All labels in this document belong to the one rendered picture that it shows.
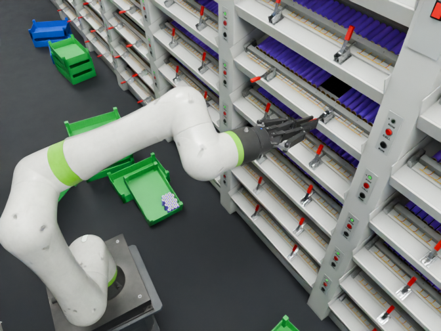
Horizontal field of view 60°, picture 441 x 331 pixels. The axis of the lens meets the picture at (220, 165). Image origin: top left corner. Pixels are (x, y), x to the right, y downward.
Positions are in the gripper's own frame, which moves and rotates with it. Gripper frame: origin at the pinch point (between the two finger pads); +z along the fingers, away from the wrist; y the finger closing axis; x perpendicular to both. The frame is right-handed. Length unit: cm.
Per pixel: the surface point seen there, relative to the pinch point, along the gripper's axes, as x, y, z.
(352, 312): -77, 33, 25
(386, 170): -0.8, 24.0, 6.7
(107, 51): -76, -213, 23
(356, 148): -1.5, 13.5, 7.4
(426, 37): 34.0, 20.4, 0.3
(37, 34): -89, -288, -10
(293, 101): -1.4, -12.8, 7.5
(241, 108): -20.8, -39.5, 11.3
